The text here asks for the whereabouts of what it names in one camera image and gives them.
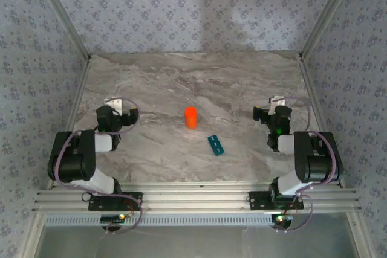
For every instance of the teal pill organizer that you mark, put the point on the teal pill organizer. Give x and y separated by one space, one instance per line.
216 145

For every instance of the orange pill bottle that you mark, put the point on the orange pill bottle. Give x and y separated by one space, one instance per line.
191 122

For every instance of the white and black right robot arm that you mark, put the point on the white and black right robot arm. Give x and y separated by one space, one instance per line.
314 167

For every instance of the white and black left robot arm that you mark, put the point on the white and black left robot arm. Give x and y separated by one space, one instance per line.
75 164

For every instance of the small circuit board green light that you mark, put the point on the small circuit board green light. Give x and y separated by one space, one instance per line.
113 218
282 218

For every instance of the grey metal sheet panel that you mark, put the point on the grey metal sheet panel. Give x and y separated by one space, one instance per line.
196 243

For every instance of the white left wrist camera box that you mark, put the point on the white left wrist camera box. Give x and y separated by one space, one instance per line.
116 104

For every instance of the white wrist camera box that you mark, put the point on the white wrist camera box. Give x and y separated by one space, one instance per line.
276 104
116 104

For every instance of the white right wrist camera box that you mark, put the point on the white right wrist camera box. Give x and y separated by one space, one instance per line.
276 104

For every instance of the aluminium side rail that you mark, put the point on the aluminium side rail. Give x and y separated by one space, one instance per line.
317 113
72 119

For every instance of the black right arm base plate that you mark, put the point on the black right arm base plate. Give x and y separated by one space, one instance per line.
257 202

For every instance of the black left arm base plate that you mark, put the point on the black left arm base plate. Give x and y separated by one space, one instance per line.
96 205

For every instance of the aluminium frame rail beam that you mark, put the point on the aluminium frame rail beam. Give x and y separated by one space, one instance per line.
196 197

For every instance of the aluminium corner post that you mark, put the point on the aluminium corner post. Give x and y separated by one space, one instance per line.
329 13
60 13

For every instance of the aluminium frame leg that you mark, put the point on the aluminium frame leg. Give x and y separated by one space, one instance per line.
31 237
359 237

